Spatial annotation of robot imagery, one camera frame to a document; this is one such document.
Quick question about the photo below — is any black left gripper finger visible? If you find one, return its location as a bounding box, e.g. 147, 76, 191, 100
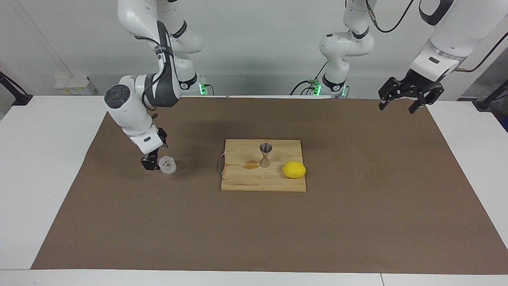
378, 77, 406, 111
408, 85, 445, 115

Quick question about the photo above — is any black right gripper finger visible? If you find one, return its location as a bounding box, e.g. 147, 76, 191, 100
140, 153, 161, 172

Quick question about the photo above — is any clear glass cup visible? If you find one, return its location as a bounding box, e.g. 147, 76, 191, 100
158, 156, 177, 175

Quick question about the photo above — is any steel double jigger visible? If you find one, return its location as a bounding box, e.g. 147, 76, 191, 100
260, 143, 273, 168

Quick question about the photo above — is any black clamp stand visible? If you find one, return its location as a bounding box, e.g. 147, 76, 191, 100
0, 71, 33, 106
475, 79, 508, 112

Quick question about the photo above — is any dark grey panel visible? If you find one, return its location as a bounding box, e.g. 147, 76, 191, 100
457, 47, 508, 102

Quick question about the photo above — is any white box yellow label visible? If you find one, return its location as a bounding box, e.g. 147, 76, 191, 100
75, 77, 96, 95
55, 79, 77, 95

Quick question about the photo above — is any brown paper table mat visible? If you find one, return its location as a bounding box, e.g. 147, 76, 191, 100
31, 95, 508, 275

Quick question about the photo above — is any yellow lemon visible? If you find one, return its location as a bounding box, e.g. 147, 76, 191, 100
282, 161, 306, 179

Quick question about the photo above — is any black base cable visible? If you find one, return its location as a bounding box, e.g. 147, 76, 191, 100
290, 79, 318, 96

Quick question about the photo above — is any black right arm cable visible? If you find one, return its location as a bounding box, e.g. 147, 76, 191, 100
134, 35, 168, 120

